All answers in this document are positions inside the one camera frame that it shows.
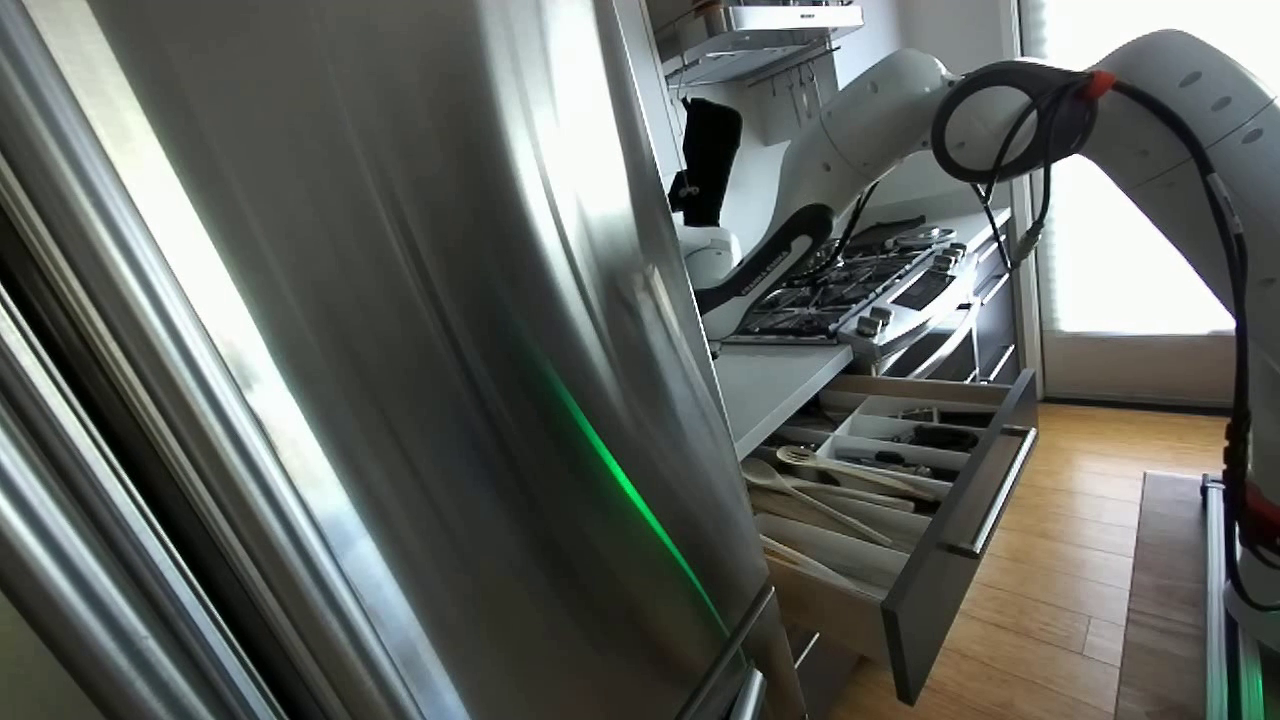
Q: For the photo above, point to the brown floor mat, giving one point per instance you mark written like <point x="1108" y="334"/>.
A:
<point x="1166" y="600"/>

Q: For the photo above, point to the robot mobile stand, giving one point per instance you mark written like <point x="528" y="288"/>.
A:
<point x="1216" y="600"/>

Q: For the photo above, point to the gas cooktop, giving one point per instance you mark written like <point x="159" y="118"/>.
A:
<point x="825" y="286"/>

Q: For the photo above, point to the steel range hood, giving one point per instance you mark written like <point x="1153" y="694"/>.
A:
<point x="745" y="59"/>

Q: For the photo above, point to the dark grey front wooden drawer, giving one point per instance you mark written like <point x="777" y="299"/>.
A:
<point x="935" y="600"/>

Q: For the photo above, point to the wide wooden spatula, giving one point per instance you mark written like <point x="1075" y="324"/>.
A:
<point x="843" y="515"/>

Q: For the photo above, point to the glass balcony door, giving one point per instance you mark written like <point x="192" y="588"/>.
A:
<point x="1134" y="253"/>

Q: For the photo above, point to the stainless steel fridge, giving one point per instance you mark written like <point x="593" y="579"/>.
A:
<point x="334" y="334"/>

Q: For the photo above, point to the white upper cabinet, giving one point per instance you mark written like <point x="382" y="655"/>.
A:
<point x="874" y="35"/>

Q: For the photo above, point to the black hanging camera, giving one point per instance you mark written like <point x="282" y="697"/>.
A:
<point x="707" y="155"/>

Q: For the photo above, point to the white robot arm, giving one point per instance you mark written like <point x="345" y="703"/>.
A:
<point x="881" y="126"/>

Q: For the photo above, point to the plain wooden spoon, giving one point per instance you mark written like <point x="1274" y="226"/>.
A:
<point x="860" y="471"/>

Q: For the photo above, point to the white cutlery organizer tray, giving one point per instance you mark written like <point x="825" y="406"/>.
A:
<point x="867" y="428"/>

